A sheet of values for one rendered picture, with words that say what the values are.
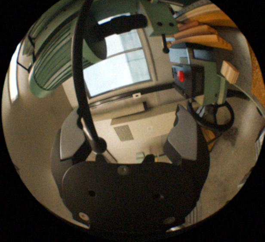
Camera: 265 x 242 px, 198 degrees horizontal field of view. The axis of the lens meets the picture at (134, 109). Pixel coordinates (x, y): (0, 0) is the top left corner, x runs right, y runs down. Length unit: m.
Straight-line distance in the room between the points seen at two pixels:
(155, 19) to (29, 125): 1.65
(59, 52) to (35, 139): 1.48
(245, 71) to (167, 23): 0.21
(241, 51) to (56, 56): 0.39
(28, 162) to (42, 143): 0.54
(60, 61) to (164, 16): 0.25
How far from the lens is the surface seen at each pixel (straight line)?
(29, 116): 1.61
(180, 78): 0.23
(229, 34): 0.26
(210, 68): 0.26
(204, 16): 0.26
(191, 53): 0.29
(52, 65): 0.24
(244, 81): 0.24
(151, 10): 0.25
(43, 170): 1.68
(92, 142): 0.16
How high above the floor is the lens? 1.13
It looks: 6 degrees up
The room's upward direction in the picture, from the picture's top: 103 degrees counter-clockwise
